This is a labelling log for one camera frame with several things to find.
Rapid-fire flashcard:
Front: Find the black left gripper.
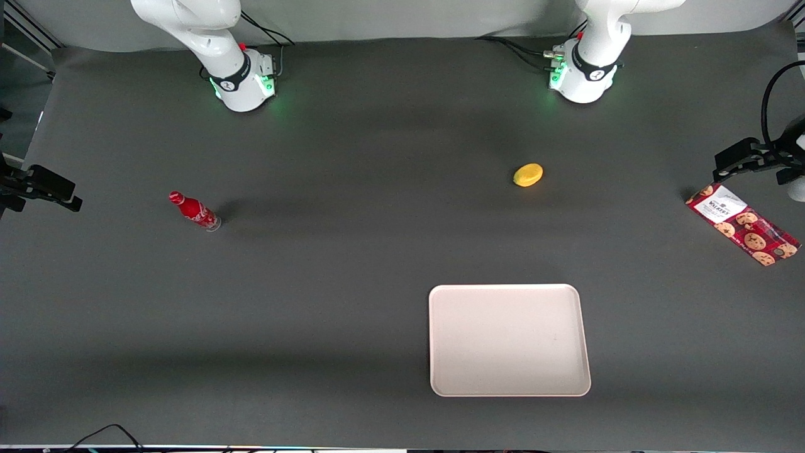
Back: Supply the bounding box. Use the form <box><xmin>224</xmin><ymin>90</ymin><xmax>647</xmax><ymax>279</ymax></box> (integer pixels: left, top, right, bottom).
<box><xmin>712</xmin><ymin>118</ymin><xmax>805</xmax><ymax>186</ymax></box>

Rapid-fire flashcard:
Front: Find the black arm base cable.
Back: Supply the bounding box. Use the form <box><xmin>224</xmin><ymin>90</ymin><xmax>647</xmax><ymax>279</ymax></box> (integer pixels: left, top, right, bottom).
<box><xmin>474</xmin><ymin>25</ymin><xmax>586</xmax><ymax>71</ymax></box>
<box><xmin>239</xmin><ymin>9</ymin><xmax>296</xmax><ymax>77</ymax></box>

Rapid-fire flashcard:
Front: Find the red tartan cookie box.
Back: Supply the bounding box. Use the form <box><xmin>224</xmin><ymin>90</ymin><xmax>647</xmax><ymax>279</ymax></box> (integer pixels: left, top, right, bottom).
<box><xmin>686</xmin><ymin>184</ymin><xmax>802</xmax><ymax>267</ymax></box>

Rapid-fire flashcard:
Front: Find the aluminium frame profile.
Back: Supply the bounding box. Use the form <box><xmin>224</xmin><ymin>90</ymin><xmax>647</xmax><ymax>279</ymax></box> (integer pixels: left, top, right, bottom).
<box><xmin>0</xmin><ymin>0</ymin><xmax>65</xmax><ymax>52</ymax></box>

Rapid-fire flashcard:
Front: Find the black left arm base cable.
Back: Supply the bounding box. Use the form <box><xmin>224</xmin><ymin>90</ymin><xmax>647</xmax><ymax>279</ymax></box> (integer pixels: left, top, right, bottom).
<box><xmin>474</xmin><ymin>25</ymin><xmax>586</xmax><ymax>71</ymax></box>

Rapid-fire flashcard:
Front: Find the yellow lemon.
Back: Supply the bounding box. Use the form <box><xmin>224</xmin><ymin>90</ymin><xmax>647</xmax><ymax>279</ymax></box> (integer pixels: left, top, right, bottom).
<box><xmin>513</xmin><ymin>163</ymin><xmax>545</xmax><ymax>188</ymax></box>

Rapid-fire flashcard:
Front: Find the thin black table edge cable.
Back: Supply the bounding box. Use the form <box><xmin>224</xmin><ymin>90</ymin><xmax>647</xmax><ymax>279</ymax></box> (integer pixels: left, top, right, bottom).
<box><xmin>65</xmin><ymin>423</ymin><xmax>147</xmax><ymax>453</ymax></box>

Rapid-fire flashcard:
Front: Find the white rectangular tray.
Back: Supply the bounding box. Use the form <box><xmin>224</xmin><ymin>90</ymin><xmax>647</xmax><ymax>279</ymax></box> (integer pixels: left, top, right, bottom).
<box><xmin>429</xmin><ymin>284</ymin><xmax>592</xmax><ymax>398</ymax></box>

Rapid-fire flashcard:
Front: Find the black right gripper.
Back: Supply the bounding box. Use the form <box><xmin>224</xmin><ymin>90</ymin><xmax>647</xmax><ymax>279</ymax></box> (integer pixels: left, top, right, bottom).
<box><xmin>0</xmin><ymin>154</ymin><xmax>84</xmax><ymax>215</ymax></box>

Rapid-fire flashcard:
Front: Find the red cola bottle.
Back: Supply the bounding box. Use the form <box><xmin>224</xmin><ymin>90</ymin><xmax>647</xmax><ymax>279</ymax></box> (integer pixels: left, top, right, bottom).
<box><xmin>168</xmin><ymin>191</ymin><xmax>223</xmax><ymax>233</ymax></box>

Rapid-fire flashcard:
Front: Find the black right arm base cable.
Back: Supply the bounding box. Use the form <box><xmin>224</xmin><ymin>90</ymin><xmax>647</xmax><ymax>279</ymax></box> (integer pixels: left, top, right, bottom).
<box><xmin>239</xmin><ymin>9</ymin><xmax>296</xmax><ymax>77</ymax></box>

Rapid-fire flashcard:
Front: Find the black looped gripper cable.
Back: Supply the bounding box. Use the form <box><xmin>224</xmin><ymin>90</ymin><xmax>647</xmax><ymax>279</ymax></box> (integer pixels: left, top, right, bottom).
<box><xmin>760</xmin><ymin>59</ymin><xmax>805</xmax><ymax>150</ymax></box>

